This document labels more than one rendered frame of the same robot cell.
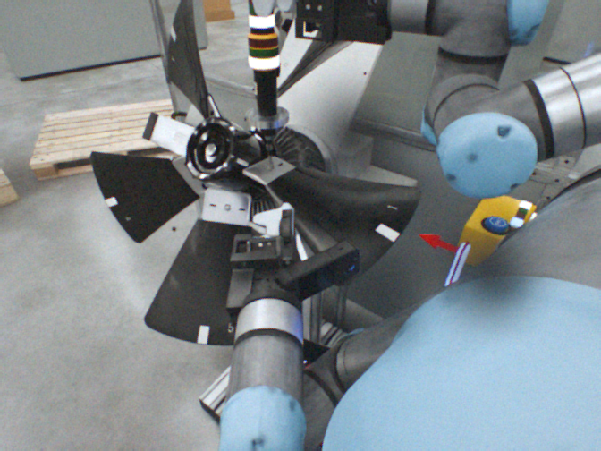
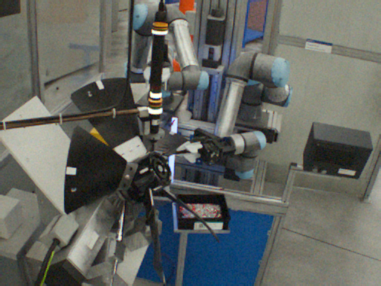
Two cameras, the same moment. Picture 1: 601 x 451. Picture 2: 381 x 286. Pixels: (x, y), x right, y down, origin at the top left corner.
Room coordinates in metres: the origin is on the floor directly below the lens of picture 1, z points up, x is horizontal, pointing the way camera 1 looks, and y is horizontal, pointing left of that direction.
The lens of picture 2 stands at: (1.02, 1.09, 1.88)
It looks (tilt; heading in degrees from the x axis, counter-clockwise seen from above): 29 degrees down; 242
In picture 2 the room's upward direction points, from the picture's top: 5 degrees clockwise
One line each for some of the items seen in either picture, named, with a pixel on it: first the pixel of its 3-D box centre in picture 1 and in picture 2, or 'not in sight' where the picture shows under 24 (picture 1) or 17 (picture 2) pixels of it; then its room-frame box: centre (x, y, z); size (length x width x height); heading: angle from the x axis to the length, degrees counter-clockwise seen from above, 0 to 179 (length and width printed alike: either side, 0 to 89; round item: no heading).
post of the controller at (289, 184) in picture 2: not in sight; (289, 182); (-0.05, 0.08, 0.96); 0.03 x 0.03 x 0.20; 53
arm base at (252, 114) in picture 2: not in sight; (249, 107); (-0.15, -0.42, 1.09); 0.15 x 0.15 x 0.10
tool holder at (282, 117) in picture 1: (266, 87); (151, 121); (0.60, 0.05, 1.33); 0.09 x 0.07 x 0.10; 178
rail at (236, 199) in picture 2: not in sight; (191, 191); (0.29, -0.17, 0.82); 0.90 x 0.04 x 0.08; 143
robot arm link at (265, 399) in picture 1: (265, 402); (250, 142); (0.17, 0.03, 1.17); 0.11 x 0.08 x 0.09; 0
